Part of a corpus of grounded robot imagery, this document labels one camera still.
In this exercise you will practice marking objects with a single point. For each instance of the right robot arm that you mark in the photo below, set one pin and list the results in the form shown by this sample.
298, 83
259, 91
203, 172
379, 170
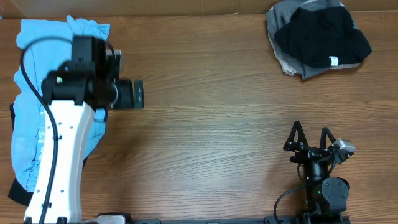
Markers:
325, 196

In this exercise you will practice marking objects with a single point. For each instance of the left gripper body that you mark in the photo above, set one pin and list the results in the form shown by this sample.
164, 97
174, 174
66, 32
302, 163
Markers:
124, 98

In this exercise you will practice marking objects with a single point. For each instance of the black garment under pile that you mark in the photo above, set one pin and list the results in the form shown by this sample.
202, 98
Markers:
17, 193

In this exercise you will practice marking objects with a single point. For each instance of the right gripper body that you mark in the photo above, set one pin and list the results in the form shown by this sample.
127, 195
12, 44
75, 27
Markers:
310, 152

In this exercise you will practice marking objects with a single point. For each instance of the folded grey trousers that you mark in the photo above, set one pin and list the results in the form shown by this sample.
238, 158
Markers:
283, 11

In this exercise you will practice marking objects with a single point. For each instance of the folded white garment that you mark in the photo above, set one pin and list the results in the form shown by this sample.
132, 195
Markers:
272, 28

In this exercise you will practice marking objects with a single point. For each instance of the black t-shirt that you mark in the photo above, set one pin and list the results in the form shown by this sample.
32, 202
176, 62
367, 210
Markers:
323, 38

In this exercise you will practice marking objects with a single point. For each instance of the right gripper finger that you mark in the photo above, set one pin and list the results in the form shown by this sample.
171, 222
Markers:
296, 140
326, 133

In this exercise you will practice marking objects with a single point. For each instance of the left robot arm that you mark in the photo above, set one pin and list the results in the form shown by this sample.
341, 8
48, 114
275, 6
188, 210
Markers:
70, 96

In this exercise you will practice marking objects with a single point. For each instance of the light blue t-shirt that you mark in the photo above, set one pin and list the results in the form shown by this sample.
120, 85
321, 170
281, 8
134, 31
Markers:
48, 46

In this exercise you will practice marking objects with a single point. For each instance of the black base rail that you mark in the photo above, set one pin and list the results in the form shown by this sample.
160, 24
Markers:
126, 218

